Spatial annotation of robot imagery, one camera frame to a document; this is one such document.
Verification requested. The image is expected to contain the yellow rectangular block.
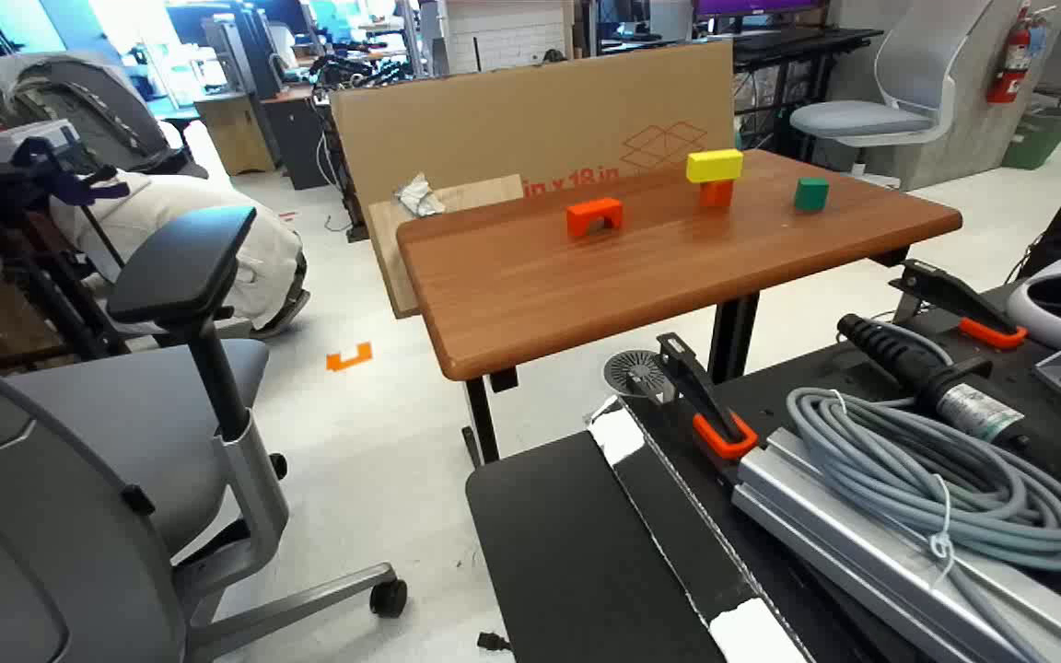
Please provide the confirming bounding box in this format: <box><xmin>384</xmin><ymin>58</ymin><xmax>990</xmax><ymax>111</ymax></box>
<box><xmin>680</xmin><ymin>147</ymin><xmax>748</xmax><ymax>186</ymax></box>

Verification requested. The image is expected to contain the orange arch block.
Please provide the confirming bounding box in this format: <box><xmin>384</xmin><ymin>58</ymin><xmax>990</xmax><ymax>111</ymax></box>
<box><xmin>565</xmin><ymin>196</ymin><xmax>626</xmax><ymax>244</ymax></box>

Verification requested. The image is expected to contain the green cube block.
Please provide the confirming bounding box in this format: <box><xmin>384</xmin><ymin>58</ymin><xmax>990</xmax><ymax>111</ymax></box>
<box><xmin>792</xmin><ymin>174</ymin><xmax>833</xmax><ymax>213</ymax></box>

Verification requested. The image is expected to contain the brown wooden table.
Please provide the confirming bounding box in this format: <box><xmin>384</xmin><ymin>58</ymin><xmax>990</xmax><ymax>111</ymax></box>
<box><xmin>395</xmin><ymin>147</ymin><xmax>964</xmax><ymax>467</ymax></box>

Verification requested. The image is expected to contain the white crumpled paper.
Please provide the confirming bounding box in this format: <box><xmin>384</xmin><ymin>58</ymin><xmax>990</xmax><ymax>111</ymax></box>
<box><xmin>395</xmin><ymin>174</ymin><xmax>440</xmax><ymax>220</ymax></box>

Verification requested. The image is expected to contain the large cardboard box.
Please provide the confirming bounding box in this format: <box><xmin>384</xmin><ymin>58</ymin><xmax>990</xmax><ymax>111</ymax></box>
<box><xmin>328</xmin><ymin>36</ymin><xmax>742</xmax><ymax>319</ymax></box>

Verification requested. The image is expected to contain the black mounting table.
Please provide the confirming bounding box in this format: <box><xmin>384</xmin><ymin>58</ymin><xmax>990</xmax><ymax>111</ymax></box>
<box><xmin>465</xmin><ymin>327</ymin><xmax>1061</xmax><ymax>663</ymax></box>

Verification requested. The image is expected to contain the beige bean bag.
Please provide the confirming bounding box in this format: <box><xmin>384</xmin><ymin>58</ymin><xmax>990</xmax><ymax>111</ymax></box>
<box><xmin>47</xmin><ymin>170</ymin><xmax>314</xmax><ymax>340</ymax></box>

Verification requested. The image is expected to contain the wooden side cabinet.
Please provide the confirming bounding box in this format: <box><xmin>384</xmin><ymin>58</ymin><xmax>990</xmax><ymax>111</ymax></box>
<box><xmin>196</xmin><ymin>89</ymin><xmax>276</xmax><ymax>176</ymax></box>

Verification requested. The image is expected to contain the aluminium extrusion bar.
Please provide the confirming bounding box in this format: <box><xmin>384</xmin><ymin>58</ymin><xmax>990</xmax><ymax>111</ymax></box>
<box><xmin>731</xmin><ymin>424</ymin><xmax>1061</xmax><ymax>663</ymax></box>

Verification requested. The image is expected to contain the white office chair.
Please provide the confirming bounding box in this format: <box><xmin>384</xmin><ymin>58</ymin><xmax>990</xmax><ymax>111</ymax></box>
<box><xmin>783</xmin><ymin>0</ymin><xmax>1001</xmax><ymax>176</ymax></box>

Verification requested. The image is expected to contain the gray office chair with armrest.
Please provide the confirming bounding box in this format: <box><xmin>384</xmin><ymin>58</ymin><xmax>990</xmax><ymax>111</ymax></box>
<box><xmin>0</xmin><ymin>197</ymin><xmax>413</xmax><ymax>663</ymax></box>

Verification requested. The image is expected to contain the gray mesh chair back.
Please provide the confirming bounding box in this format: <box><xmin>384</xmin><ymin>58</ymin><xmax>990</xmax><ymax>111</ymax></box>
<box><xmin>0</xmin><ymin>52</ymin><xmax>196</xmax><ymax>176</ymax></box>

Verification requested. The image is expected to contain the green bin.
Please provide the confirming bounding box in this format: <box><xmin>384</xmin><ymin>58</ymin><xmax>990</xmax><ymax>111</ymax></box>
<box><xmin>1001</xmin><ymin>105</ymin><xmax>1061</xmax><ymax>174</ymax></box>

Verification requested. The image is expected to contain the red fire extinguisher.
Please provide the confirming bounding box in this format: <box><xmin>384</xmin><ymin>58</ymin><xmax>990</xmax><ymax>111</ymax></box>
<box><xmin>985</xmin><ymin>3</ymin><xmax>1043</xmax><ymax>105</ymax></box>

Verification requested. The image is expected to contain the orange bracket piece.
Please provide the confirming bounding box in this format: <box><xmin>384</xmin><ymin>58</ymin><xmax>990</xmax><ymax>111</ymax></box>
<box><xmin>323</xmin><ymin>340</ymin><xmax>375</xmax><ymax>374</ymax></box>

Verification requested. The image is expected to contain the black clamp with orange handle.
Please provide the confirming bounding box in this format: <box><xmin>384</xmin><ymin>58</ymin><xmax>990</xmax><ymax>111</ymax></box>
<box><xmin>890</xmin><ymin>257</ymin><xmax>1033</xmax><ymax>353</ymax></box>
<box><xmin>656</xmin><ymin>331</ymin><xmax>763</xmax><ymax>467</ymax></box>

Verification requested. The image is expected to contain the black ribbed handle tool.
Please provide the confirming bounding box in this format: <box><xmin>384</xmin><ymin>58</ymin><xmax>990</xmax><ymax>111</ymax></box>
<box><xmin>838</xmin><ymin>308</ymin><xmax>1033</xmax><ymax>449</ymax></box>

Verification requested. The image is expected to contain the gray coiled cable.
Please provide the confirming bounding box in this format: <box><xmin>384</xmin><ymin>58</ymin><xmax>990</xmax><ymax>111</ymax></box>
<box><xmin>783</xmin><ymin>383</ymin><xmax>1061</xmax><ymax>581</ymax></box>

